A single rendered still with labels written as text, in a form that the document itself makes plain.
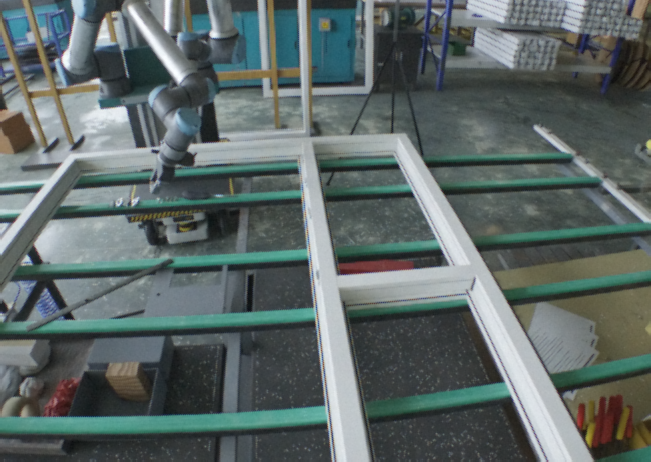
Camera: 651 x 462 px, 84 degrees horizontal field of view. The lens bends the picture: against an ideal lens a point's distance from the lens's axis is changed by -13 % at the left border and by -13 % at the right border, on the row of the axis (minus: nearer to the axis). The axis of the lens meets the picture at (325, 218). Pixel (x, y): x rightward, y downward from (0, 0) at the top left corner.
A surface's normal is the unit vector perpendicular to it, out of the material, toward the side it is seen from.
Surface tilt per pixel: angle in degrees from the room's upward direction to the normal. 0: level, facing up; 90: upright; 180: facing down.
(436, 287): 90
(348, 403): 0
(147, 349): 0
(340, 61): 90
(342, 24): 90
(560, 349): 0
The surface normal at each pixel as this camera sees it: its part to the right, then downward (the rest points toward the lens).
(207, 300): 0.00, -0.81
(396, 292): 0.11, 0.59
